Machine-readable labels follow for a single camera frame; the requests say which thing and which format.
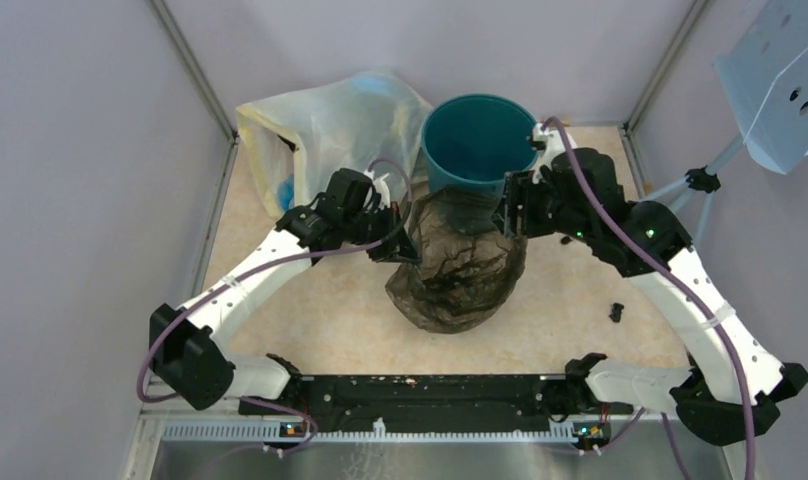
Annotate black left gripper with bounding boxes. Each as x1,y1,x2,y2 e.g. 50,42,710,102
342,200,422,262

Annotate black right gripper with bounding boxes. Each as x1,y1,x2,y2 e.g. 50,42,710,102
489,168,592,244

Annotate black plastic trash bag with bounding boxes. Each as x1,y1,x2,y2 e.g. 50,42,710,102
385,186,528,334

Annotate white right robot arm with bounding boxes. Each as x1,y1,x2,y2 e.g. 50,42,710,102
495,148,808,446

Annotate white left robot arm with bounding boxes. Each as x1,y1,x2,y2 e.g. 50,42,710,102
137,167,419,414

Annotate teal plastic trash bin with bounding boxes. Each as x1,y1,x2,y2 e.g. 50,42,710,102
421,94,536,197

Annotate white translucent trash bag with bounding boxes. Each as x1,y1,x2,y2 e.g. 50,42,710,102
236,67,432,219

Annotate small black plastic part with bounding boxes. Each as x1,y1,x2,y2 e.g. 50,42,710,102
608,302,625,323

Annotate light blue tripod stand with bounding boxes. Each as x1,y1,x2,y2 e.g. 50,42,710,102
618,130,744,246

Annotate perforated light blue metal panel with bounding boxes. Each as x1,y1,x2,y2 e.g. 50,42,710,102
714,0,808,175

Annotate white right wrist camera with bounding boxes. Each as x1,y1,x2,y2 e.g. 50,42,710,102
529,122,567,183

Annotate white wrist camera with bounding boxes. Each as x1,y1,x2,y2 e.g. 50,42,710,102
363,170,392,208
529,122,567,183

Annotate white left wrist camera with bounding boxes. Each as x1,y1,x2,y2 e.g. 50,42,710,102
363,170,392,208

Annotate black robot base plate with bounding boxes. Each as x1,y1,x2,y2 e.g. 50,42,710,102
275,374,634,434

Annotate white slotted cable duct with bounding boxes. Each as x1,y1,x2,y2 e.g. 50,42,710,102
162,420,605,444

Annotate aluminium frame rails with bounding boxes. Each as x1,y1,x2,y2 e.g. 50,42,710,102
135,133,240,410

